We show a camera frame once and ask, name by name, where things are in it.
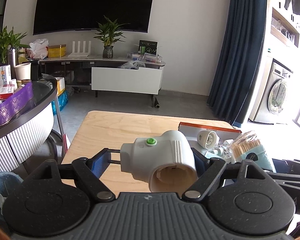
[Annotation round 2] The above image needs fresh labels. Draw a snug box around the green black box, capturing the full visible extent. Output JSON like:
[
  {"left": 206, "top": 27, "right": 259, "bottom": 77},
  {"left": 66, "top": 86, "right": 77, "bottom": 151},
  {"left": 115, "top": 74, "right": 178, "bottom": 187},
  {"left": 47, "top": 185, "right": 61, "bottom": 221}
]
[{"left": 138, "top": 40, "right": 158, "bottom": 55}]

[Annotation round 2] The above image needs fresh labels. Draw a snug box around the round side table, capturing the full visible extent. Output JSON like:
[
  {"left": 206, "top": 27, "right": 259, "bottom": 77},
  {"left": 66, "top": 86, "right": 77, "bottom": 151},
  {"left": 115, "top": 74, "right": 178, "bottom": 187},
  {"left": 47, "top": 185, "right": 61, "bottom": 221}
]
[{"left": 0, "top": 74, "right": 67, "bottom": 172}]

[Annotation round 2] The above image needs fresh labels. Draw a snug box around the black television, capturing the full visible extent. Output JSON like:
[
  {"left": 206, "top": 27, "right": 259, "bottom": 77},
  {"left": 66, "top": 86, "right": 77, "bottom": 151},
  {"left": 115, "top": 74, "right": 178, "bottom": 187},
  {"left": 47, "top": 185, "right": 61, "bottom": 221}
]
[{"left": 33, "top": 0, "right": 153, "bottom": 35}]

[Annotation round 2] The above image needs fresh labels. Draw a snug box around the dark blue curtain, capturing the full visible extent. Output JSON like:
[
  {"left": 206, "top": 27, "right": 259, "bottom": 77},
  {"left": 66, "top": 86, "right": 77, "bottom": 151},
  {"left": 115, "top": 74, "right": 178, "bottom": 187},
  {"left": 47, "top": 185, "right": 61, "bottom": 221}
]
[{"left": 207, "top": 0, "right": 267, "bottom": 127}]

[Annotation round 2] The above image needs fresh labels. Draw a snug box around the white router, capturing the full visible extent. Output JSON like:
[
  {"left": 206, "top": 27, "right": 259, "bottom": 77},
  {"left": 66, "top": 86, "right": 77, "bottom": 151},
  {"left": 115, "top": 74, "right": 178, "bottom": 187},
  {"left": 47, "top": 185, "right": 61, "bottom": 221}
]
[{"left": 68, "top": 41, "right": 91, "bottom": 57}]

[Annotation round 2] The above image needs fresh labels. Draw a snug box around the blue toothpick jar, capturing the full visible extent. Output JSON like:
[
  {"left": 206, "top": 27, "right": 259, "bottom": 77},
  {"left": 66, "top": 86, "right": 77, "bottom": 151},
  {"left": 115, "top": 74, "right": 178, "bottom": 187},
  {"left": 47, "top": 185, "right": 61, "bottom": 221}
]
[{"left": 228, "top": 131, "right": 276, "bottom": 172}]

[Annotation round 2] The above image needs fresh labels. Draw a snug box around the blue plastic bag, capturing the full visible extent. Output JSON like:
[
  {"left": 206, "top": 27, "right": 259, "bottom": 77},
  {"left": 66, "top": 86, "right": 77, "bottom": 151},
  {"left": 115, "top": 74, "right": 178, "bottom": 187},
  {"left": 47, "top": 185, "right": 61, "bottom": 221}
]
[{"left": 51, "top": 90, "right": 69, "bottom": 115}]

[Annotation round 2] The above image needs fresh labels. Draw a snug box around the purple tray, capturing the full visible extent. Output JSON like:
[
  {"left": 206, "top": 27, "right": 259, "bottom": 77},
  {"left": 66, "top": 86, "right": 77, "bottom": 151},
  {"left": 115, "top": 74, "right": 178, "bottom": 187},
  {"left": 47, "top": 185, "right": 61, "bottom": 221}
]
[{"left": 0, "top": 82, "right": 34, "bottom": 126}]

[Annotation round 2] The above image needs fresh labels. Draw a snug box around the white plug heater in box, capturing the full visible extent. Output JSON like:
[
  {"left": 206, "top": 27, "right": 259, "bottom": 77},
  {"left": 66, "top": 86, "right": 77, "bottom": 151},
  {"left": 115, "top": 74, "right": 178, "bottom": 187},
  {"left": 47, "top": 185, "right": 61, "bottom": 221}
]
[{"left": 197, "top": 130, "right": 219, "bottom": 150}]

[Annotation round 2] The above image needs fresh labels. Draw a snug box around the white paper cup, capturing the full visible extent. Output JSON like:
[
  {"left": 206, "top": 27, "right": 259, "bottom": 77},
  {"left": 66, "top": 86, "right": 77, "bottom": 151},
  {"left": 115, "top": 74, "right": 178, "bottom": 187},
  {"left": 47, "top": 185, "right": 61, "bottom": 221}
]
[{"left": 14, "top": 62, "right": 31, "bottom": 80}]

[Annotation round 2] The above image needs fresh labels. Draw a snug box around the white yellow carton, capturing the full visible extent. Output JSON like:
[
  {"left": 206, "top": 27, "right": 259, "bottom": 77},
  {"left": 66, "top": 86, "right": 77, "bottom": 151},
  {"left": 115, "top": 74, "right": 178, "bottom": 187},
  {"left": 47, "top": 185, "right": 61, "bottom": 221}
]
[{"left": 56, "top": 77, "right": 66, "bottom": 96}]

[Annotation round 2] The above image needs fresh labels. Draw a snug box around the yellow box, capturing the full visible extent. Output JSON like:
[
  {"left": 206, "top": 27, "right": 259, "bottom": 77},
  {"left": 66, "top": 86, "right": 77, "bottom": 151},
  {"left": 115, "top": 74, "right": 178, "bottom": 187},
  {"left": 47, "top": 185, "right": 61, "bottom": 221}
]
[{"left": 48, "top": 44, "right": 67, "bottom": 58}]

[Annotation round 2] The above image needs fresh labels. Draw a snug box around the clear glass refill bottle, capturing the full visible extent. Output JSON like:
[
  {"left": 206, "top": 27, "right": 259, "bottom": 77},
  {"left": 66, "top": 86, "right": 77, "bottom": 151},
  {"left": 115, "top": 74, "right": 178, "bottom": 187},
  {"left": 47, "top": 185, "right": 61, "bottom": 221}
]
[{"left": 212, "top": 141, "right": 230, "bottom": 157}]

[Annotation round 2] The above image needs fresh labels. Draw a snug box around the white tv cabinet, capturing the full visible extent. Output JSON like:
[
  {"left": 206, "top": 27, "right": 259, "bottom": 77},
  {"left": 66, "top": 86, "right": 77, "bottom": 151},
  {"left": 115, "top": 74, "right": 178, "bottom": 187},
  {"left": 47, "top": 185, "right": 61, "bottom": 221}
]
[{"left": 40, "top": 56, "right": 165, "bottom": 108}]

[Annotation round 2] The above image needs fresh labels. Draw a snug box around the bandage leaflet box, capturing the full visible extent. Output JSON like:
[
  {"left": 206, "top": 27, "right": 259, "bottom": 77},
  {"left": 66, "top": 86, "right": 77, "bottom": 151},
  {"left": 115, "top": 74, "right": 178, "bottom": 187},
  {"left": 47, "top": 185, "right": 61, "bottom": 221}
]
[{"left": 199, "top": 149, "right": 222, "bottom": 159}]

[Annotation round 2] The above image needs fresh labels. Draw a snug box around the silver washing machine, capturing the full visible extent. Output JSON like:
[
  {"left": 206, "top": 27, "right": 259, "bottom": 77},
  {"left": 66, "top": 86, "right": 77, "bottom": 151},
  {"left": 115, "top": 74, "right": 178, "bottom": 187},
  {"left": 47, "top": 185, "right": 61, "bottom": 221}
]
[{"left": 251, "top": 59, "right": 293, "bottom": 124}]

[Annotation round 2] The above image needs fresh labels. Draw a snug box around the orange cardboard box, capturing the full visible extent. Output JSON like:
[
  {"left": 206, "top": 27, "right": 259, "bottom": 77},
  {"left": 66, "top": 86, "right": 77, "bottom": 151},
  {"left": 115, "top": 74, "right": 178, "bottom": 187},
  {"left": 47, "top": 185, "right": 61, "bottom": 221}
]
[{"left": 178, "top": 122, "right": 241, "bottom": 151}]

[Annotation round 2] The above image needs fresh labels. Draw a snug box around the potted bamboo plant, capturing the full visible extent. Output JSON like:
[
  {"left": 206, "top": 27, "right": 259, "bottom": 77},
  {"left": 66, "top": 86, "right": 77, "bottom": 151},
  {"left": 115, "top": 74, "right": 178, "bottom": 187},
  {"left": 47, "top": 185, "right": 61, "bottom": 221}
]
[{"left": 93, "top": 16, "right": 126, "bottom": 59}]

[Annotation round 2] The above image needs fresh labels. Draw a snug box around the white plastic bag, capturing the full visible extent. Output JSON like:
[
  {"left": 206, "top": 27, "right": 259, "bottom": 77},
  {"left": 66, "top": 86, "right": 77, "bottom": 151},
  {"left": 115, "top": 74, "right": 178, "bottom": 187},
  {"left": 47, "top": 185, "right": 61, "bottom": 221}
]
[{"left": 28, "top": 38, "right": 49, "bottom": 59}]

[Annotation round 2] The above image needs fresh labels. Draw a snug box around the white plug heater green button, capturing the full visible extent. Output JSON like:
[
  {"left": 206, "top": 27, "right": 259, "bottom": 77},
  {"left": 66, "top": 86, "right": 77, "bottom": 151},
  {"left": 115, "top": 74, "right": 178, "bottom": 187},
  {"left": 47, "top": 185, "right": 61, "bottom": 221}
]
[{"left": 120, "top": 130, "right": 198, "bottom": 196}]

